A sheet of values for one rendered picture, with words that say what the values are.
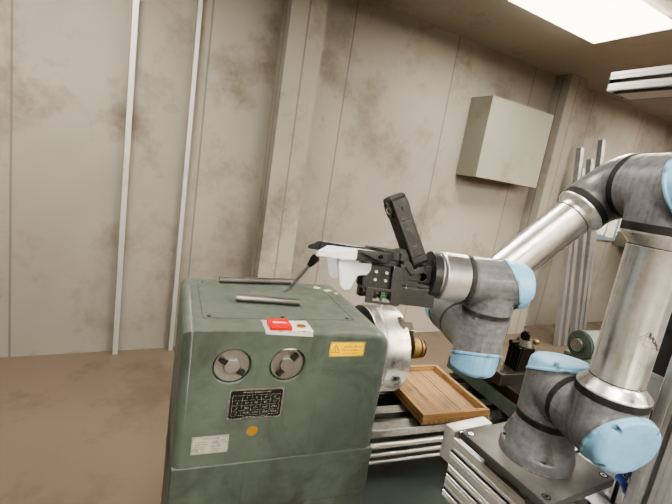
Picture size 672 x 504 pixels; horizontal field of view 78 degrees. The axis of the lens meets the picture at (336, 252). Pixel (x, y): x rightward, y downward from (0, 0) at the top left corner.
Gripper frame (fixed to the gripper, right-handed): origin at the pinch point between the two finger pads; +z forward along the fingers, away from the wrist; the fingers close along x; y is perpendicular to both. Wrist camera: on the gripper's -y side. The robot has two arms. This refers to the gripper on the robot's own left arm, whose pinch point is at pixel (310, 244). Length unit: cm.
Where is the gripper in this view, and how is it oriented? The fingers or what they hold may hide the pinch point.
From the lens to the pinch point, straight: 62.0
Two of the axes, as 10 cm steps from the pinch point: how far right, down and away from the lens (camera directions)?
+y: -1.4, 9.9, 0.5
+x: -1.3, -0.7, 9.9
